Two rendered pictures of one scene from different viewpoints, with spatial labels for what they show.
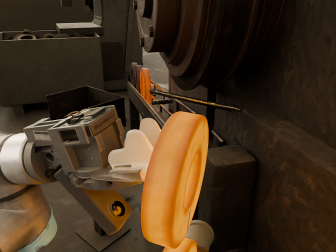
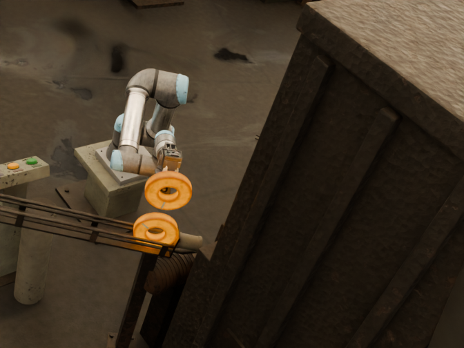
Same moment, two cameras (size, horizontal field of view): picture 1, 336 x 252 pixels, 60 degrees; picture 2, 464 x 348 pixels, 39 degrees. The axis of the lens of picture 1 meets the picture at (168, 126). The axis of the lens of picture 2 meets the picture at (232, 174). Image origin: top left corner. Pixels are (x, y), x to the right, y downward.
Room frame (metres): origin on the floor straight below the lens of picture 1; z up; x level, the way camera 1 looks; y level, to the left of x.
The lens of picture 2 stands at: (-0.58, -1.37, 2.30)
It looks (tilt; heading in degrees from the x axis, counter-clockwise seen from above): 38 degrees down; 51
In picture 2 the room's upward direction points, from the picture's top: 21 degrees clockwise
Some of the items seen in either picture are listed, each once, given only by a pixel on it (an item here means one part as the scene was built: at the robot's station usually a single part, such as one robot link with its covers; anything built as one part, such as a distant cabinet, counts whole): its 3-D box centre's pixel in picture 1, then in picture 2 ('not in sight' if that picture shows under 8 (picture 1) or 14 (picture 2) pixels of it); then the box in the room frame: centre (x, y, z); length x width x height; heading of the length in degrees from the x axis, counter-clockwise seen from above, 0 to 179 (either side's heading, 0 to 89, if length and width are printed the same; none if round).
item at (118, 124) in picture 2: not in sight; (128, 129); (0.49, 0.79, 0.50); 0.13 x 0.12 x 0.14; 156
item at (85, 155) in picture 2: not in sight; (119, 164); (0.50, 0.80, 0.28); 0.32 x 0.32 x 0.04; 14
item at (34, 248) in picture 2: not in sight; (34, 253); (-0.01, 0.34, 0.26); 0.12 x 0.12 x 0.52
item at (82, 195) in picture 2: not in sight; (114, 187); (0.50, 0.80, 0.13); 0.40 x 0.40 x 0.26; 14
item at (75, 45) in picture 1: (52, 66); not in sight; (3.25, 1.29, 0.39); 1.03 x 0.83 x 0.79; 108
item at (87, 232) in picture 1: (93, 169); not in sight; (1.17, 0.35, 0.36); 0.26 x 0.20 x 0.72; 49
